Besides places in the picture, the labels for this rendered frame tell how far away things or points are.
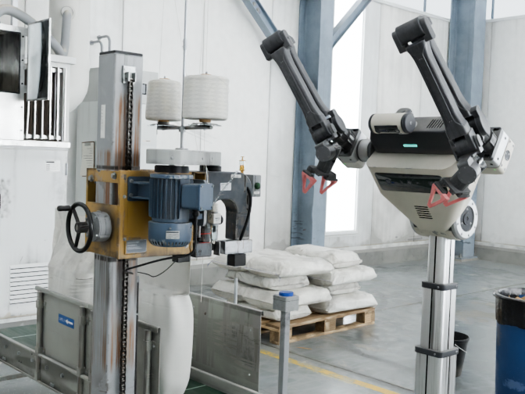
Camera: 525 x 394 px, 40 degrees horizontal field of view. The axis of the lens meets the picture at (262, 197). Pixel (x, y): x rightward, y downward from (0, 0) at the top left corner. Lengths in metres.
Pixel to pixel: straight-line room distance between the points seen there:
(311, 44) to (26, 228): 4.66
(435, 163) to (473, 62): 8.60
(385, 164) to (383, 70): 7.46
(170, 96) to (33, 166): 2.76
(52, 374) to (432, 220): 1.92
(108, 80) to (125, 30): 4.74
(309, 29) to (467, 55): 3.23
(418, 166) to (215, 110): 0.74
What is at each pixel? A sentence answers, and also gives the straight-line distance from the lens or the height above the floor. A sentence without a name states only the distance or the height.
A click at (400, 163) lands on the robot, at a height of 1.40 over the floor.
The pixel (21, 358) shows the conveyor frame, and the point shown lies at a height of 0.35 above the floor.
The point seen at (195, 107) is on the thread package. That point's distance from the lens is 2.55.
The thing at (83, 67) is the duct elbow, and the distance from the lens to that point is 5.95.
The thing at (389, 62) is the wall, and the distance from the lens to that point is 10.23.
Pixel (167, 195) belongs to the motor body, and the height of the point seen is 1.26.
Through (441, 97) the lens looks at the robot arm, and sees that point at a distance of 2.22.
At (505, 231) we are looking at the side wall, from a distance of 11.17.
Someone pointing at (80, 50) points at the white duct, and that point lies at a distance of 5.96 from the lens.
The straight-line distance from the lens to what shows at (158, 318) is 3.08.
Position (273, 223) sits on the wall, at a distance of 8.61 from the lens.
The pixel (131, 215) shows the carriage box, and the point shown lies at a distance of 2.59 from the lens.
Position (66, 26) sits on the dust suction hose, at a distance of 5.82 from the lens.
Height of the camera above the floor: 1.39
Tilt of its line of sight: 3 degrees down
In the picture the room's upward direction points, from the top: 2 degrees clockwise
